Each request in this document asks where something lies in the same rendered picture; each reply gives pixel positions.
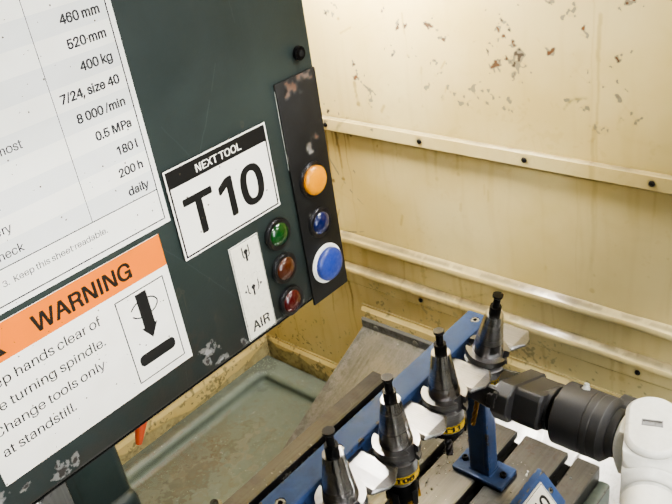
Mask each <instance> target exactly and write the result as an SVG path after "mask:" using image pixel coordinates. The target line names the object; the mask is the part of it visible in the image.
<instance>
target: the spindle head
mask: <svg viewBox="0 0 672 504"><path fill-rule="evenodd" d="M110 1H111V4H112V8H113V12H114V15H115V19H116V23H117V26H118V30H119V34H120V37H121V41H122V45H123V48H124V52H125V56H126V59H127V63H128V67H129V70H130V74H131V77H132V81H133V85H134V88H135V92H136V96H137V99H138V103H139V107H140V110H141V114H142V118H143V121H144V125H145V129H146V132H147V136H148V140H149V143H150V147H151V151H152V154H153V158H154V161H155V165H156V169H157V172H158V176H159V180H160V183H161V187H162V191H163V194H164V198H165V202H166V205H167V209H168V213H169V216H170V220H171V221H169V222H167V223H165V224H163V225H162V226H160V227H158V228H156V229H154V230H153V231H151V232H149V233H147V234H145V235H144V236H142V237H140V238H138V239H136V240H135V241H133V242H131V243H129V244H127V245H126V246H124V247H122V248H120V249H118V250H117V251H115V252H113V253H111V254H109V255H108V256H106V257H104V258H102V259H100V260H99V261H97V262H95V263H93V264H91V265H90V266H88V267H86V268H84V269H82V270H80V271H79V272H77V273H75V274H73V275H71V276H70V277H68V278H66V279H64V280H62V281H61V282H59V283H57V284H55V285H53V286H52V287H50V288H48V289H46V290H44V291H43V292H41V293H39V294H37V295H35V296H34V297H32V298H30V299H28V300H26V301H25V302H23V303H21V304H19V305H17V306H16V307H14V308H12V309H10V310H8V311H7V312H5V313H3V314H1V315H0V322H1V321H3V320H4V319H6V318H8V317H10V316H11V315H13V314H15V313H17V312H19V311H20V310H22V309H24V308H26V307H28V306H29V305H31V304H33V303H35V302H36V301H38V300H40V299H42V298H44V297H45V296H47V295H49V294H51V293H53V292H54V291H56V290H58V289H60V288H61V287H63V286H65V285H67V284H69V283H70V282H72V281H74V280H76V279H78V278H79V277H81V276H83V275H85V274H86V273H88V272H90V271H92V270H94V269H95V268H97V267H99V266H101V265H103V264H104V263H106V262H108V261H110V260H111V259H113V258H115V257H117V256H119V255H120V254H122V253H124V252H126V251H128V250H129V249H131V248H133V247H135V246H136V245H138V244H140V243H142V242H144V241H145V240H147V239H149V238H151V237H152V236H154V235H156V234H158V235H159V239H160V242H161V246H162V249H163V253H164V256H165V260H166V263H167V267H168V270H169V274H170V277H171V281H172V284H173V288H174V291H175V295H176V298H177V302H178V305H179V309H180V312H181V316H182V319H183V323H184V326H185V330H186V333H187V337H188V340H189V344H190V347H191V351H192V354H193V356H191V357H190V358H189V359H187V360H186V361H184V362H183V363H182V364H180V365H179V366H177V367H176V368H174V369H173V370H172V371H170V372H169V373H167V374H166V375H164V376H163V377H162V378H160V379H159V380H157V381H156V382H155V383H153V384H152V385H150V386H149V387H147V388H146V389H145V390H143V391H142V392H140V393H139V394H138V395H136V396H135V397H133V398H132V399H130V400H129V401H128V402H126V403H125V404H123V405H122V406H121V407H119V408H118V409H116V410H115V411H113V412H112V413H111V414H109V415H108V416H106V417H105V418H104V419H102V420H101V421H99V422H98V423H96V424H95V425H94V426H92V427H91V428H89V429H88V430H86V431H85V432H84V433H82V434H81V435H79V436H78V437H77V438H75V439H74V440H72V441H71V442H69V443H68V444H67V445H65V446H64V447H62V448H61V449H60V450H58V451H57V452H55V453H54V454H52V455H51V456H50V457H48V458H47V459H45V460H44V461H43V462H41V463H40V464H38V465H37V466H35V467H34V468H33V469H31V470H30V471H28V472H27V473H25V474H24V475H23V476H21V477H20V478H18V479H17V480H16V481H14V482H13V483H11V484H10V485H8V486H6V485H5V482H4V480H3V478H2V476H1V474H0V504H36V503H37V502H39V501H40V500H41V499H43V498H44V497H45V496H47V495H48V494H50V493H51V492H52V491H54V490H55V489H56V488H58V487H59V486H60V485H62V484H63V483H64V482H66V481H67V480H68V479H70V478H71V477H73V476H74V475H75V474H77V473H78V472H79V471H81V470H82V469H83V468H85V467H86V466H87V465H89V464H90V463H92V462H93V461H94V460H96V459H97V458H98V457H100V456H101V455H102V454H104V453H105V452H106V451H108V450H109V449H110V448H112V447H113V446H115V445H116V444H117V443H119V442H120V441H121V440H123V439H124V438H125V437H127V436H128V435H129V434H131V433H132V432H134V431H135V430H136V429H138V428H139V427H140V426H142V425H143V424H144V423H146V422H147V421H148V420H150V419H151V418H152V417H154V416H155V415H157V414H158V413H159V412H161V411H162V410H163V409H165V408H166V407H167V406H169V405H170V404H171V403H173V402H174V401H176V400H177V399H178V398H180V397H181V396H182V395H184V394H185V393H186V392H188V391H189V390H190V389H192V388H193V387H195V386H196V385H197V384H199V383H200V382H201V381H203V380H204V379H205V378H207V377H208V376H209V375H211V374H212V373H213V372H215V371H216V370H218V369H219V368H220V367H222V366H223V365H224V364H226V363H227V362H228V361H230V360H231V359H232V358H234V357H235V356H237V355H238V354H239V353H241V352H242V351H243V350H245V349H246V348H247V347H249V346H250V345H251V344H253V343H254V342H255V341H257V340H258V339H260V338H261V337H262V336H264V335H265V334H266V333H268V332H269V331H270V330H272V329H273V328H274V327H276V326H277V325H279V324H280V323H281V322H283V321H284V320H285V319H287V318H288V317H289V316H286V315H283V314H282V313H281V311H280V309H279V299H280V296H281V294H282V292H283V291H284V289H285V288H286V287H288V286H289V285H293V284H294V285H298V286H299V287H300V288H301V289H302V292H303V302H302V305H301V307H300V308H302V307H303V306H304V305H306V304H307V303H308V302H310V301H311V300H312V293H311V288H310V282H309V277H308V272H307V266H306V261H305V255H304V250H303V244H302V239H301V233H300V228H299V222H298V217H297V212H296V206H295V201H294V195H293V190H292V184H291V179H290V173H289V170H288V164H287V159H286V153H285V148H284V142H283V137H282V132H281V126H280V121H279V115H278V110H277V104H276V99H275V93H274V86H273V85H274V84H276V83H279V82H281V81H283V80H285V79H287V78H289V77H291V76H294V75H296V74H298V73H300V72H302V71H304V70H306V69H309V68H311V67H312V61H311V54H310V48H309V42H308V35H307V29H306V22H305V16H304V10H303V3H302V0H110ZM261 122H264V123H265V128H266V133H267V138H268V143H269V148H270V154H271V159H272V164H273V169H274V174H275V179H276V185H277V190H278V195H279V200H280V205H279V206H277V207H276V208H274V209H272V210H271V211H269V212H267V213H266V214H264V215H262V216H261V217H259V218H258V219H256V220H254V221H253V222H251V223H249V224H248V225H246V226H244V227H243V228H241V229H239V230H238V231H236V232H234V233H233V234H231V235H229V236H228V237H226V238H224V239H223V240H221V241H219V242H218V243H216V244H215V245H213V246H211V247H210V248H208V249H206V250H205V251H203V252H201V253H200V254H198V255H196V256H195V257H193V258H191V259H190V260H188V261H185V260H184V256H183V253H182V249H181V245H180V242H179V238H178V234H177V230H176V227H175V223H174V219H173V216H172V212H171V208H170V205H169V201H168V197H167V194H166V190H165V186H164V183H163V179H162V175H161V172H163V171H165V170H167V169H169V168H171V167H173V166H175V165H177V164H179V163H181V162H183V161H185V160H187V159H189V158H191V157H193V156H195V155H197V154H199V153H201V152H203V151H205V150H207V149H209V148H211V147H213V146H215V145H217V144H219V143H221V142H223V141H225V140H227V139H229V138H231V137H233V136H235V135H237V134H239V133H241V132H243V131H245V130H247V129H249V128H251V127H253V126H255V125H257V124H259V123H261ZM277 217H282V218H285V219H286V220H287V221H288V222H289V224H290V228H291V233H290V238H289V240H288V242H287V244H286V245H285V246H284V247H283V248H282V249H280V250H277V251H274V250H271V249H269V248H268V247H267V245H266V242H265V231H266V228H267V226H268V225H269V223H270V222H271V221H272V220H273V219H275V218H277ZM254 233H257V235H258V239H259V244H260V249H261V253H262V258H263V263H264V267H265V272H266V277H267V281H268V286H269V291H270V295H271V300H272V305H273V309H274V314H275V319H276V324H274V325H273V326H271V327H270V328H269V329H267V330H266V331H265V332H263V333H262V334H261V335H259V336H258V337H257V338H255V339H254V340H252V341H249V336H248V332H247V328H246V324H245V320H244V315H243V311H242V307H241V303H240V299H239V295H238V290H237V286H236V282H235V278H234V274H233V269H232V265H231V261H230V257H229V253H228V250H229V249H230V248H232V247H233V246H235V245H237V244H238V243H240V242H241V241H243V240H245V239H246V238H248V237H250V236H251V235H253V234H254ZM283 252H290V253H292V254H294V255H295V257H296V260H297V269H296V273H295V275H294V277H293V278H292V279H291V280H290V281H289V282H288V283H286V284H279V283H277V282H276V281H275V280H274V279H273V276H272V267H273V263H274V261H275V259H276V258H277V257H278V256H279V255H280V254H281V253H283Z"/></svg>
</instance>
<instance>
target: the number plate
mask: <svg viewBox="0 0 672 504"><path fill-rule="evenodd" d="M523 504H557V503H556V502H555V501H554V499H553V498H552V497H551V495H550V494H549V492H548V491H547V490H546V488H545V487H544V486H543V484H542V483H541V482H539V483H538V485H537V486H536V487H535V489H534V490H533V491H532V492H531V494H530V495H529V496H528V498H527V499H526V500H525V501H524V503H523Z"/></svg>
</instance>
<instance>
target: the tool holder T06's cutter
mask: <svg viewBox="0 0 672 504"><path fill-rule="evenodd" d="M385 492H386V498H387V499H390V500H389V503H390V504H418V503H419V501H418V496H421V490H420V487H419V479H418V477H417V478H416V479H415V480H414V481H413V482H412V483H411V484H410V485H409V486H407V487H404V488H397V487H394V486H393V487H392V488H391V489H389V490H386V491H385Z"/></svg>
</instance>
